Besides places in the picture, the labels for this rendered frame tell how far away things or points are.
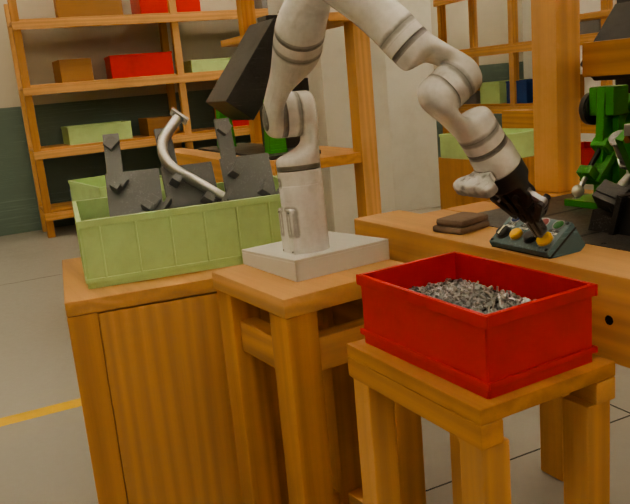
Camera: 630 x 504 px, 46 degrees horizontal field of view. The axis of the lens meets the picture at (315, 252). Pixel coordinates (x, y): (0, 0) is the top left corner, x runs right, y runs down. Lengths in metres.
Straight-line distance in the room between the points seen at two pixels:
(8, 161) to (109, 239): 6.19
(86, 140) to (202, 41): 1.79
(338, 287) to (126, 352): 0.63
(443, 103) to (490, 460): 0.52
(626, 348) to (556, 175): 0.95
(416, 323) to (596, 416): 0.30
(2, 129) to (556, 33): 6.57
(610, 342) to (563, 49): 1.04
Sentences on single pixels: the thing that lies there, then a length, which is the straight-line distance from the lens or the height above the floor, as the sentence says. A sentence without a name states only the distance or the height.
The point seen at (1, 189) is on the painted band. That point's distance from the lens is 8.07.
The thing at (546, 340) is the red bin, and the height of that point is 0.86.
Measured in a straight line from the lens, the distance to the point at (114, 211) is 2.16.
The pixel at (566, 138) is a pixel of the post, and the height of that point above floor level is 1.03.
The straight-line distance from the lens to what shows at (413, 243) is 1.65.
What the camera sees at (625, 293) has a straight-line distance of 1.26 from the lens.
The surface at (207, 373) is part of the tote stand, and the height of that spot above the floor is 0.55.
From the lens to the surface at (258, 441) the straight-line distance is 1.75.
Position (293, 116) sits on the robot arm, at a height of 1.17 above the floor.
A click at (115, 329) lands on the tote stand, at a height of 0.70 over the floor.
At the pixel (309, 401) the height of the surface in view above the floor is 0.63.
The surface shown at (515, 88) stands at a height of 0.99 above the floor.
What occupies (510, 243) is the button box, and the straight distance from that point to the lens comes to 1.42.
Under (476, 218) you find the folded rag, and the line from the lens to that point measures 1.61.
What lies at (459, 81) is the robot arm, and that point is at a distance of 1.18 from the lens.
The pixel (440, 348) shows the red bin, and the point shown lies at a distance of 1.10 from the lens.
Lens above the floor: 1.24
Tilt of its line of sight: 13 degrees down
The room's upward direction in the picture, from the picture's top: 5 degrees counter-clockwise
